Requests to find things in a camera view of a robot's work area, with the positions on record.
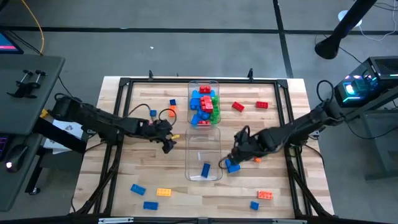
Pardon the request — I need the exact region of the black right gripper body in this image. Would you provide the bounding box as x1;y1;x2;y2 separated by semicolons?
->
230;132;268;162

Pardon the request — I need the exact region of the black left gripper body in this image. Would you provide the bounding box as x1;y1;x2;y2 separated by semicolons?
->
141;118;174;142

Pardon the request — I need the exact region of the clear plastic bin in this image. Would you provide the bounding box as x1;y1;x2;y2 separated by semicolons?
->
187;80;221;126
185;126;224;182

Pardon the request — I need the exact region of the blue eight-stud block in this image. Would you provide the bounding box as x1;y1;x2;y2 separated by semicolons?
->
200;162;211;179

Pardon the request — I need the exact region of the large green block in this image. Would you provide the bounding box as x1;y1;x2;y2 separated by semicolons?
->
211;95;220;123

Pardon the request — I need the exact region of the white paper sheet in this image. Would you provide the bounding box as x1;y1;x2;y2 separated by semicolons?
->
43;119;90;155

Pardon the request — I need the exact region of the grey metal stand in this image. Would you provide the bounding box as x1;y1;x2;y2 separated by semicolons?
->
341;85;398;182

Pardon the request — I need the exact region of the desktop computer with lights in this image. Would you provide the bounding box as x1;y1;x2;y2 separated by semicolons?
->
334;55;398;108

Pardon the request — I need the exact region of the grey desk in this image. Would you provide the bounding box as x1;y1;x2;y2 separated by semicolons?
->
0;54;66;213

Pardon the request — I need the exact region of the black monitor clamp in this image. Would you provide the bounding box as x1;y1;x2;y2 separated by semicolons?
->
6;69;47;99

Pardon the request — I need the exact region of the black computer mouse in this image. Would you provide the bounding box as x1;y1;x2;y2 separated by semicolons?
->
5;144;29;174

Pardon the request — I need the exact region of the black tower fan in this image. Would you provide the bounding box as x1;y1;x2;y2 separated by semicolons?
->
314;0;379;60

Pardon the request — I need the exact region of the black keyboard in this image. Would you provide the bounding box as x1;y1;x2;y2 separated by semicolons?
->
0;136;9;162

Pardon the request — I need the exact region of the computer screen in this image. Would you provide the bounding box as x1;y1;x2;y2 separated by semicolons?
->
0;30;24;55

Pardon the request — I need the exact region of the black cable loop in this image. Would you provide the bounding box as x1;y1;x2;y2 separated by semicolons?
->
316;80;335;103
126;103;178;127

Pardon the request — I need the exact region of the black table frame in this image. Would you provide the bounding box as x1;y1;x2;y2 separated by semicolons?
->
72;68;336;224

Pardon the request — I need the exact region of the silver bracket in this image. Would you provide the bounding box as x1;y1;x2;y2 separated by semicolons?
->
98;217;134;224

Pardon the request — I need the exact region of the yellow hanging cable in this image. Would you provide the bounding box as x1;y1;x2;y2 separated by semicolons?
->
21;0;45;55

